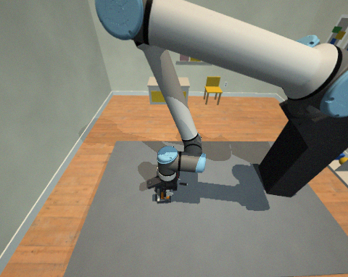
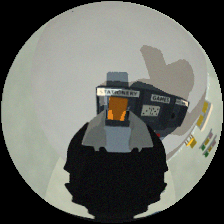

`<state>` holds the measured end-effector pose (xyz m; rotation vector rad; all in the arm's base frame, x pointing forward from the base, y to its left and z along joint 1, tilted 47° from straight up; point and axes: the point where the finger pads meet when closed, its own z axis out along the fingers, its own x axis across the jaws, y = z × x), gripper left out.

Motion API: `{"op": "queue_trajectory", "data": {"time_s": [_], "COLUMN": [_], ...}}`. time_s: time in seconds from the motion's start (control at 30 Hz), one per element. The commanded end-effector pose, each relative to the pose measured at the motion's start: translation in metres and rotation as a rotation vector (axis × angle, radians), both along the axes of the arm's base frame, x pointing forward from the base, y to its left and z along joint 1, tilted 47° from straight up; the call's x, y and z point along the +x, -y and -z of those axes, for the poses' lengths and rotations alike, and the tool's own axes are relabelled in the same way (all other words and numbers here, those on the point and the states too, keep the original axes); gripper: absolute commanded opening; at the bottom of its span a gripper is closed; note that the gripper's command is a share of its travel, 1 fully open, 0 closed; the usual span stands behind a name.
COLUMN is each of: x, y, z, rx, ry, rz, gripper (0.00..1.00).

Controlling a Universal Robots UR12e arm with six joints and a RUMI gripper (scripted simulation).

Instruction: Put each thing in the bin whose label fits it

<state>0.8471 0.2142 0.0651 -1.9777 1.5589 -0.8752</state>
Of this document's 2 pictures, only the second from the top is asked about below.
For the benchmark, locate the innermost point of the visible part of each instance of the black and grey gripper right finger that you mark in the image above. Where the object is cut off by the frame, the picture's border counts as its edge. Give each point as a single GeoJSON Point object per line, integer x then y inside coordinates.
{"type": "Point", "coordinates": [145, 139]}

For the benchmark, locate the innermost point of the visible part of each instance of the dark grey bins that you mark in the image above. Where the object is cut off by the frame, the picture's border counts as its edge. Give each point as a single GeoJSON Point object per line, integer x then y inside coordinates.
{"type": "Point", "coordinates": [140, 97]}

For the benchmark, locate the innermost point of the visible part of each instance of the white domino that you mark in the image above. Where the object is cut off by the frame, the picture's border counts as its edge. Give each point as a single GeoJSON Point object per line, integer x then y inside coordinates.
{"type": "Point", "coordinates": [149, 110]}

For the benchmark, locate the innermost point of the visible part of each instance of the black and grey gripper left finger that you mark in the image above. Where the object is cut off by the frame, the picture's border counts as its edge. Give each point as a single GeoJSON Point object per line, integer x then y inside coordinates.
{"type": "Point", "coordinates": [90, 137]}

